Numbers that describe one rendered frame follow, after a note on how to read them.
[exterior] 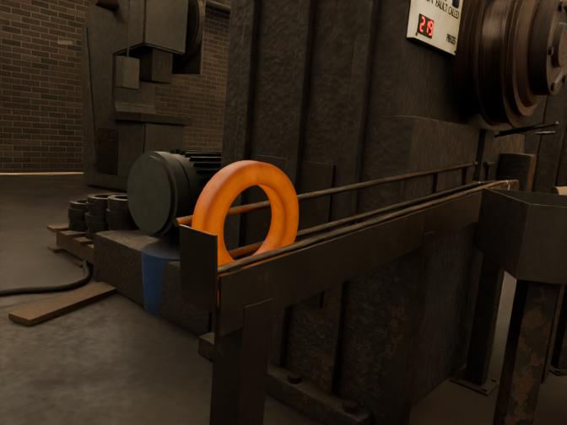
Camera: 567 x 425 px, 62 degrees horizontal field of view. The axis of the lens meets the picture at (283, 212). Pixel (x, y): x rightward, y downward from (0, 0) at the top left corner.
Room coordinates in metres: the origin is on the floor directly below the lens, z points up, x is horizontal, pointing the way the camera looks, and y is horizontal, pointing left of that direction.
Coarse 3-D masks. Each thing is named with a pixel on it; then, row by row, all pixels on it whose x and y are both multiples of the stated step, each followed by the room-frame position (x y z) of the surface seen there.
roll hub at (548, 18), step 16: (544, 0) 1.38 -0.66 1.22; (560, 0) 1.36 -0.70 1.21; (544, 16) 1.35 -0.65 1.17; (560, 16) 1.42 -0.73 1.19; (544, 32) 1.33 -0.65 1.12; (560, 32) 1.39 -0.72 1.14; (544, 48) 1.33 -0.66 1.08; (560, 48) 1.40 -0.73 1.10; (528, 64) 1.37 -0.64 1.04; (544, 64) 1.34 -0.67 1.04; (560, 64) 1.42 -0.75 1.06; (544, 80) 1.37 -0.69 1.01; (560, 80) 1.48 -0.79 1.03
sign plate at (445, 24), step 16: (416, 0) 1.22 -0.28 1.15; (432, 0) 1.27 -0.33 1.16; (448, 0) 1.34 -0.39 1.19; (416, 16) 1.22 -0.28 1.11; (432, 16) 1.28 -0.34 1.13; (448, 16) 1.35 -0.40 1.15; (416, 32) 1.22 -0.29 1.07; (432, 32) 1.28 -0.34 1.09; (448, 32) 1.36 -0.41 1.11; (432, 48) 1.34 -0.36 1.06; (448, 48) 1.37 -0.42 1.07
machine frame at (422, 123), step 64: (256, 0) 1.54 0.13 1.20; (320, 0) 1.40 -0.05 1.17; (384, 0) 1.26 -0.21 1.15; (256, 64) 1.55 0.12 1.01; (320, 64) 1.38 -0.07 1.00; (384, 64) 1.25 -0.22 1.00; (448, 64) 1.43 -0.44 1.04; (256, 128) 1.53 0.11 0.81; (320, 128) 1.37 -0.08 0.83; (384, 128) 1.24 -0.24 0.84; (448, 128) 1.34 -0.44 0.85; (256, 192) 1.51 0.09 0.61; (384, 192) 1.22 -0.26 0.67; (448, 256) 1.44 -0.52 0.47; (320, 320) 1.33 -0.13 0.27; (384, 320) 1.20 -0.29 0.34; (448, 320) 1.50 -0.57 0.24; (320, 384) 1.31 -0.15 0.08
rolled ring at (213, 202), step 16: (224, 176) 0.64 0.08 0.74; (240, 176) 0.65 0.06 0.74; (256, 176) 0.67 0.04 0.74; (272, 176) 0.69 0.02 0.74; (208, 192) 0.63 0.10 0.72; (224, 192) 0.63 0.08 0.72; (272, 192) 0.71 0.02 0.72; (288, 192) 0.72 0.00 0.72; (208, 208) 0.61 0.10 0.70; (224, 208) 0.63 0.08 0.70; (272, 208) 0.73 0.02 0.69; (288, 208) 0.72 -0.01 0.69; (192, 224) 0.63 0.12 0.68; (208, 224) 0.61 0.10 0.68; (272, 224) 0.74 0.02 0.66; (288, 224) 0.72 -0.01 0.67; (272, 240) 0.72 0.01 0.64; (288, 240) 0.72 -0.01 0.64; (224, 256) 0.63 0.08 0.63
